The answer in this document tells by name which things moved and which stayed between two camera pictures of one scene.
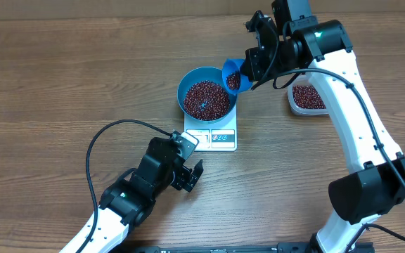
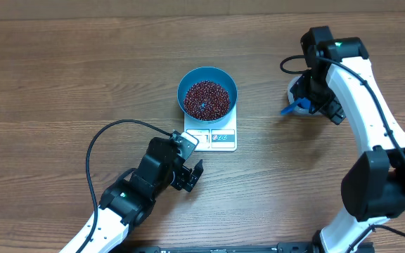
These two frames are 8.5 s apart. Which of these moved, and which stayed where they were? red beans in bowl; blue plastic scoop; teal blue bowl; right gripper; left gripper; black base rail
Moved: blue plastic scoop; right gripper
Stayed: left gripper; red beans in bowl; black base rail; teal blue bowl
